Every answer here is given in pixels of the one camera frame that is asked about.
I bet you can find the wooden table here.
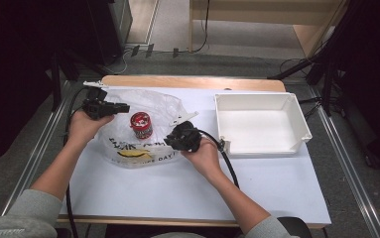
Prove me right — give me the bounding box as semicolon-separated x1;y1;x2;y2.
57;74;332;230

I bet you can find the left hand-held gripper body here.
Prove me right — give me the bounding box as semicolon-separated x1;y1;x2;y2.
80;80;119;121

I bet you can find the light wooden shelf unit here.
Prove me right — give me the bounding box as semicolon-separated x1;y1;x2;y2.
188;0;349;60

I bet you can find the person's right hand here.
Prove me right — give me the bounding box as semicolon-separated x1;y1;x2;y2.
180;136;222;177

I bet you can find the black chair seat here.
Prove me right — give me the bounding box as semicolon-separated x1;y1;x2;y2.
275;216;315;238

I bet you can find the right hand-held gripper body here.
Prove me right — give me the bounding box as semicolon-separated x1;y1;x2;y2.
166;110;202;154

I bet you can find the white plastic bin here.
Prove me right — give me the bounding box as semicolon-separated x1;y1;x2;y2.
213;91;314;158

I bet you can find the black tripod stand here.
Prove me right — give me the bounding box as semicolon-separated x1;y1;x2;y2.
267;0;352;117

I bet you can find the person's gray shirt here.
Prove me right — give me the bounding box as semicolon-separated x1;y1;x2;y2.
149;231;209;238

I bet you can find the red can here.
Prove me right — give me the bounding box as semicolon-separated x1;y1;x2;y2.
129;111;154;140

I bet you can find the person's left hand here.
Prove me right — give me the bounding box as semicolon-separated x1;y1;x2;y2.
65;108;116;149

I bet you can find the clear plastic bag yellow print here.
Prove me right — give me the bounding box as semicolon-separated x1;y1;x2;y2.
96;87;192;170

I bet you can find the thin black hanging cable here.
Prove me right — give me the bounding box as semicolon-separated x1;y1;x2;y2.
190;0;211;55

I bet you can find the metal floor rail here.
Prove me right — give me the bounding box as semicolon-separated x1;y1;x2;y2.
311;84;380;238
0;80;71;238

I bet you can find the black cabinet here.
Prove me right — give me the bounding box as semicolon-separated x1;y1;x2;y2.
87;0;134;66

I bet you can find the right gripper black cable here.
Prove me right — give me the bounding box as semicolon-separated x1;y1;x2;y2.
196;128;241;190

